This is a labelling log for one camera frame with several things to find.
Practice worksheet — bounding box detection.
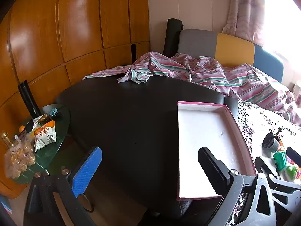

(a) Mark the pink striped bedsheet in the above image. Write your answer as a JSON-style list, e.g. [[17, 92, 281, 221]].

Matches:
[[82, 51, 301, 128]]

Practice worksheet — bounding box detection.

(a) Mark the green white toy ball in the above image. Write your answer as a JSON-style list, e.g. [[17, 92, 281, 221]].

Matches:
[[283, 166, 299, 182]]

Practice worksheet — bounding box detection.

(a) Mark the black rolled mat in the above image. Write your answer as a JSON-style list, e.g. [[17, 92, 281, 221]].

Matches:
[[163, 18, 184, 57]]

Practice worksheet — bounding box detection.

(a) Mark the orange white snack bag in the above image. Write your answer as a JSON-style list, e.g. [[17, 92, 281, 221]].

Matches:
[[32, 120, 57, 152]]

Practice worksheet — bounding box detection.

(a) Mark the gold bottle top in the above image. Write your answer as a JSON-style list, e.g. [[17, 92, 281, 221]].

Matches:
[[0, 133, 13, 147]]

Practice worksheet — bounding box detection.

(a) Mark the pink shallow box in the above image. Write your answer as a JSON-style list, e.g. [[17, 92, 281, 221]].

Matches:
[[176, 101, 257, 202]]

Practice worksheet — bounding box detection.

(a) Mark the green glass side table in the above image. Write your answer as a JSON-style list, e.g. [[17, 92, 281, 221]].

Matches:
[[9, 104, 71, 184]]

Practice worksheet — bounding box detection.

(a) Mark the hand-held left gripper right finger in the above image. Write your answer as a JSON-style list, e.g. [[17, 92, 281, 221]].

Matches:
[[198, 147, 278, 226]]

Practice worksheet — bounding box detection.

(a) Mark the grey yellow blue headboard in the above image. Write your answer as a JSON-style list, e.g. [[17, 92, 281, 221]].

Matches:
[[177, 29, 284, 83]]

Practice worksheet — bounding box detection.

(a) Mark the bag of golden chocolates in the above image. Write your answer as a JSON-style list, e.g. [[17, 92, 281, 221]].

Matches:
[[3, 132, 36, 180]]

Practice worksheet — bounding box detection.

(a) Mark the black grey toy cup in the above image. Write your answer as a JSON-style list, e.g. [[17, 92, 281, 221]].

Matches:
[[262, 132, 281, 159]]

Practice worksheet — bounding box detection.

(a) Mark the pink floral curtain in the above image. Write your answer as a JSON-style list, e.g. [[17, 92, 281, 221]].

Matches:
[[222, 0, 269, 47]]

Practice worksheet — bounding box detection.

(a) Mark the black tall tube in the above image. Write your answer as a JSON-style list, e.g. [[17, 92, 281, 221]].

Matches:
[[17, 81, 42, 119]]

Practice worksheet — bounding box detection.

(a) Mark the white embroidered tablecloth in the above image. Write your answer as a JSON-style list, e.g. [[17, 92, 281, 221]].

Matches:
[[232, 99, 301, 226]]

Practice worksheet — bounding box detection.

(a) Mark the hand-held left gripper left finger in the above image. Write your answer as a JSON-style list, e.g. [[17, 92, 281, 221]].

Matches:
[[24, 146, 103, 226]]

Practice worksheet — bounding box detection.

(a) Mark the green toy cup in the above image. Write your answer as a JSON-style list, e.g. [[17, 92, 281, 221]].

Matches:
[[273, 151, 289, 171]]

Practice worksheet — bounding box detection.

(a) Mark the wooden wardrobe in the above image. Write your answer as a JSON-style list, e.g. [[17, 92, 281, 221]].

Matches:
[[0, 0, 151, 200]]

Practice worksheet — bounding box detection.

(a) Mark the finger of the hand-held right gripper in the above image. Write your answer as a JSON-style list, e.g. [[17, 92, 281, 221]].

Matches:
[[254, 156, 301, 217], [287, 147, 301, 163]]

